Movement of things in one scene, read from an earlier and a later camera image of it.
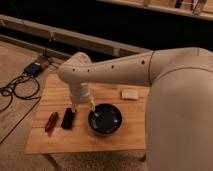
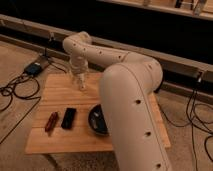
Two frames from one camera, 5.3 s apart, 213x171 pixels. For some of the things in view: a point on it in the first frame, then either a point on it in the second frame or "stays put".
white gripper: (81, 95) to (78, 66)
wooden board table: (132, 134) stays put
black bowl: (105, 119) stays put
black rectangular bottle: (68, 119) stays put
